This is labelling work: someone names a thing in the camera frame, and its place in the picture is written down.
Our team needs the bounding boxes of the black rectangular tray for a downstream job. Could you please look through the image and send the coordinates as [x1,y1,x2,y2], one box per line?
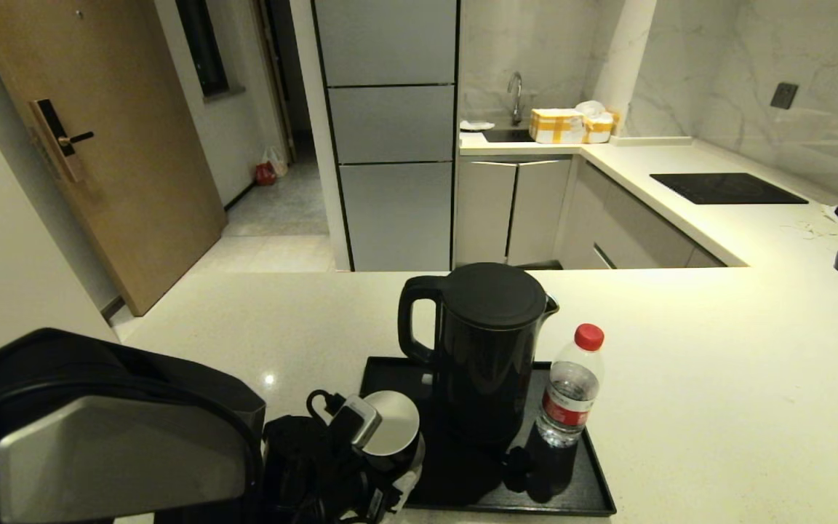
[361,356,618,517]

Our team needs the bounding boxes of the red and white bag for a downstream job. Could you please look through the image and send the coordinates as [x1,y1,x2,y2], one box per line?
[255,146,289,186]

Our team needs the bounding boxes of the cardboard box yellow tape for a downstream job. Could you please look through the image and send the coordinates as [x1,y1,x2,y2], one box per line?
[529,108,584,144]

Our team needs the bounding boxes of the black door lock handle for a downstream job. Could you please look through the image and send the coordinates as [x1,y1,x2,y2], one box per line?
[31,98,96,183]

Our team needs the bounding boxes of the small box yellow tape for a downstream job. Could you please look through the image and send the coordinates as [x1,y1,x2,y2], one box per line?
[580,111,620,144]

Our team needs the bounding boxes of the white saucer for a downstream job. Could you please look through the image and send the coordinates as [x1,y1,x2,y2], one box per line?
[390,437,427,514]

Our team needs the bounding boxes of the chrome faucet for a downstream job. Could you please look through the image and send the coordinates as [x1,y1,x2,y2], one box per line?
[507,71,524,127]

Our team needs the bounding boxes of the beige drawer cabinet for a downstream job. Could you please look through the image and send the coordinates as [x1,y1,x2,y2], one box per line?
[557,160,727,270]

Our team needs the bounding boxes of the clear plastic water bottle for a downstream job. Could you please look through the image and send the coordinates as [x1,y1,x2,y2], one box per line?
[535,323,605,448]

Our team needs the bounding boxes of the tall grey fridge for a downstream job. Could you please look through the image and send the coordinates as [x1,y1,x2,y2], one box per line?
[311,0,461,272]

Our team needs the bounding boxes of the black electric kettle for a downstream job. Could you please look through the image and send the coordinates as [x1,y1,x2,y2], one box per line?
[398,262,559,448]

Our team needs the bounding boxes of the brown wooden door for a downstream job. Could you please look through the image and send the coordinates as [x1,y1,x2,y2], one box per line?
[0,0,228,317]

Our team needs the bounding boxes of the dark window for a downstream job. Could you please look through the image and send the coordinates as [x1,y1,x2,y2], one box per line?
[175,0,231,98]

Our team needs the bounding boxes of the black induction cooktop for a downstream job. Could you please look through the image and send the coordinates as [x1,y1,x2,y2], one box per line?
[650,172,810,205]

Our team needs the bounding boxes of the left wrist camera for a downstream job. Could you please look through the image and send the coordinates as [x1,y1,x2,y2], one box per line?
[330,395,383,450]

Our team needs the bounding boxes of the beige cabinet door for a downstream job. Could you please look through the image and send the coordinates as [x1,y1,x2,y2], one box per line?
[455,160,518,266]
[508,159,572,263]

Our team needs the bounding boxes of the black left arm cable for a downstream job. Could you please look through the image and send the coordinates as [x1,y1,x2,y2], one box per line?
[306,389,347,423]

